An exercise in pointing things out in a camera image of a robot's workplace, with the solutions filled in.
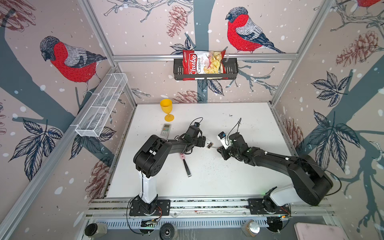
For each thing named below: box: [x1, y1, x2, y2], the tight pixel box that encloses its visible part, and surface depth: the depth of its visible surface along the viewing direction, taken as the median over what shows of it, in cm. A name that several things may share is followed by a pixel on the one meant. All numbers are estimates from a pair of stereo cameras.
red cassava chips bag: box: [182, 49, 228, 81], surface depth 89 cm
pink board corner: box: [294, 222, 350, 240], surface depth 67 cm
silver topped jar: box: [240, 219, 261, 238], surface depth 61 cm
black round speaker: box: [159, 223, 175, 240], surface depth 60 cm
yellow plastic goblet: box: [160, 98, 175, 122], surface depth 106 cm
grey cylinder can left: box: [84, 222, 108, 238], surface depth 62 cm
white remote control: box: [205, 140, 214, 149], surface depth 98 cm
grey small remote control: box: [160, 123, 172, 137], surface depth 106 cm
